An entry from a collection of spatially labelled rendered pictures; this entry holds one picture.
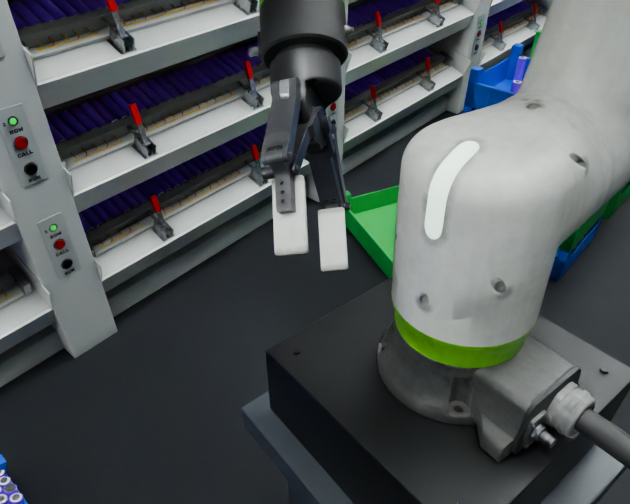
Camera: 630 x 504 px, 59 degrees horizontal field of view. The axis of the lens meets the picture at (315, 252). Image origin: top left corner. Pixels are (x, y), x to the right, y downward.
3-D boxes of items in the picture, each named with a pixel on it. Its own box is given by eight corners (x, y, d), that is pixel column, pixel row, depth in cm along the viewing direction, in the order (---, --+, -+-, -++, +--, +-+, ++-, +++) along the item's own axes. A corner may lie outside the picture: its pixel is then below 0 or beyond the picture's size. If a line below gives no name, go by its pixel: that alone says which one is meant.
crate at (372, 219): (477, 268, 125) (484, 240, 120) (400, 293, 119) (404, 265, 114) (407, 199, 147) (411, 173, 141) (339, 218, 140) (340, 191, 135)
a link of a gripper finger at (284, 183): (293, 157, 50) (281, 147, 47) (296, 212, 49) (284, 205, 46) (278, 159, 50) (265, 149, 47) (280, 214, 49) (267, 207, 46)
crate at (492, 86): (643, 116, 113) (659, 78, 108) (607, 153, 102) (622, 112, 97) (508, 77, 129) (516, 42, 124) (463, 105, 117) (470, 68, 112)
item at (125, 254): (314, 170, 140) (329, 128, 130) (102, 294, 106) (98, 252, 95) (260, 122, 146) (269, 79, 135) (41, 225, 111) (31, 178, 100)
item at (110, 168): (314, 100, 128) (330, 48, 118) (75, 214, 94) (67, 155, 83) (255, 51, 134) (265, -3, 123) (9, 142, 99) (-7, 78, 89)
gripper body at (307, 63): (286, 85, 64) (289, 163, 62) (255, 50, 56) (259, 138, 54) (349, 73, 61) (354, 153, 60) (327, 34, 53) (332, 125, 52)
